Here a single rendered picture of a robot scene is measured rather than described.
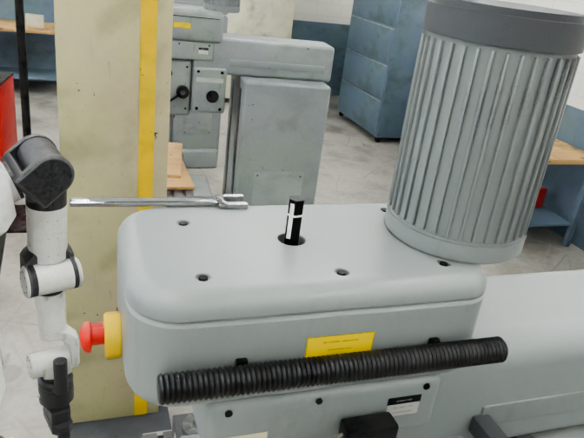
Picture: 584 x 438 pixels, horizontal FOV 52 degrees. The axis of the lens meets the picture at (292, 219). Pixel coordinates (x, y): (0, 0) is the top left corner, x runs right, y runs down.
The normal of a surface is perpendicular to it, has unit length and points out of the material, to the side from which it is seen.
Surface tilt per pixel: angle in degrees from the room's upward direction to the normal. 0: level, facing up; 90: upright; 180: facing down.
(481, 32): 90
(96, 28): 90
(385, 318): 90
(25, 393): 0
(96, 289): 90
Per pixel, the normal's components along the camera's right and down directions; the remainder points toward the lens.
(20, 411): 0.12, -0.91
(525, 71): 0.07, 0.42
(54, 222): 0.59, 0.44
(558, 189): -0.94, 0.03
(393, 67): 0.31, 0.42
